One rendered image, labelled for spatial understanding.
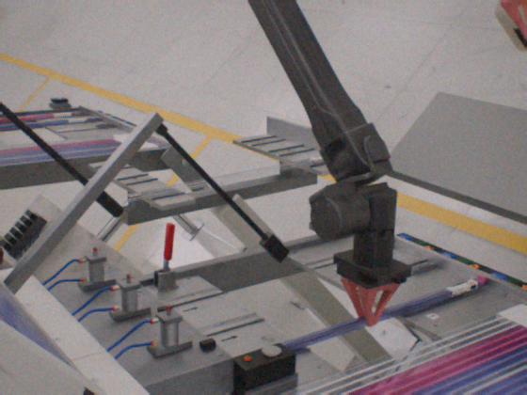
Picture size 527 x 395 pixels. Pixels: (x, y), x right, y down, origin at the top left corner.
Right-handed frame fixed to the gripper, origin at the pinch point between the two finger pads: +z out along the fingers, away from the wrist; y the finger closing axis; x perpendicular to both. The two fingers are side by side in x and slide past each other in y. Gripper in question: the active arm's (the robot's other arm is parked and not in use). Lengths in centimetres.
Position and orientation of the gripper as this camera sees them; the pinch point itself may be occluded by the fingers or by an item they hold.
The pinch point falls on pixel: (368, 318)
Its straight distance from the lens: 113.0
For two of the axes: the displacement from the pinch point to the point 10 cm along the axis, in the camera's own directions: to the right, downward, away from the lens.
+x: 8.2, -1.5, 5.5
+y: 5.7, 2.4, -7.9
